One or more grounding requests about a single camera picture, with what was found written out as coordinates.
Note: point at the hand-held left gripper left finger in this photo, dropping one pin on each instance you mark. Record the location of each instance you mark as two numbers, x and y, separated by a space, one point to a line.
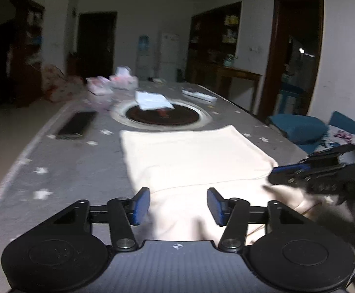
141 205

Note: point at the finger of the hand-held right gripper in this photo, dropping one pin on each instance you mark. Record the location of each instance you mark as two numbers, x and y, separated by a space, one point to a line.
327 155
290 172

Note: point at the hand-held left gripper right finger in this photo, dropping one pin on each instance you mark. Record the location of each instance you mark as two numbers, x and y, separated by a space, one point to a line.
216 207

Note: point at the cream cloth garment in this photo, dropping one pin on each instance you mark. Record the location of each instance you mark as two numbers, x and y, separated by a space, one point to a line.
195 158

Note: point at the floral cushion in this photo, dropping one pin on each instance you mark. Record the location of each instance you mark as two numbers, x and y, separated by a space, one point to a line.
342 136

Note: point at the blue seat cushion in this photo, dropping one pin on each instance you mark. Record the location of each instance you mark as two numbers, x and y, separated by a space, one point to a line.
299 128

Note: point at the blue chair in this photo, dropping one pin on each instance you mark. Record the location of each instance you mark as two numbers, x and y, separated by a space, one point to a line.
347 120

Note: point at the round black hotplate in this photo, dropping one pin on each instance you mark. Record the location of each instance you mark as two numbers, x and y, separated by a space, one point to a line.
170 118

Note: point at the black tablet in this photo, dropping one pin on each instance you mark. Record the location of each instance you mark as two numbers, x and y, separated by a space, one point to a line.
77 124

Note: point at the white folded paper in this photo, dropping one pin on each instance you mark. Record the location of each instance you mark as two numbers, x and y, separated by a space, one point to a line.
153 100

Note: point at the wooden side table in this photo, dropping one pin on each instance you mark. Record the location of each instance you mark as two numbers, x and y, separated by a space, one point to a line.
238 73

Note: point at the white remote control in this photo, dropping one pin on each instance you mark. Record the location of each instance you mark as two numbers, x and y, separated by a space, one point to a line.
199 95

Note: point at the teal box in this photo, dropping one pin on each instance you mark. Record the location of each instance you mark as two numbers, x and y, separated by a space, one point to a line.
230 61

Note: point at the pink tissue box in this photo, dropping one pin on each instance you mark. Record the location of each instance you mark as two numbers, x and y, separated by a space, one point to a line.
125 79

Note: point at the red and white bag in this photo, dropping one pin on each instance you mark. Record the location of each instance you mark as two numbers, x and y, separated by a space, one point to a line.
60 82

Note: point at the water dispenser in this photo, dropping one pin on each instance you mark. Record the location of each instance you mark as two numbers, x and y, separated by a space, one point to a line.
144 56

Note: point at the white fridge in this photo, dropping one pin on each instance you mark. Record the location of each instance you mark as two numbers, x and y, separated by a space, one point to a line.
169 56

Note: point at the dark wooden cabinet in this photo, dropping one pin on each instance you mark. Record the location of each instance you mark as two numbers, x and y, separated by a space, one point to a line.
208 42

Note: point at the dark wooden door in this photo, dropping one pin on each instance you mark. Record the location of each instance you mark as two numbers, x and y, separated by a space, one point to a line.
96 45

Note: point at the dark wooden shelf unit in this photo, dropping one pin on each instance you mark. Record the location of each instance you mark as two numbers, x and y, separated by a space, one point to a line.
28 52

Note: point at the dark wooden door frame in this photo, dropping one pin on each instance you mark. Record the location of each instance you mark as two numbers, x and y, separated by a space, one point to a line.
270 67

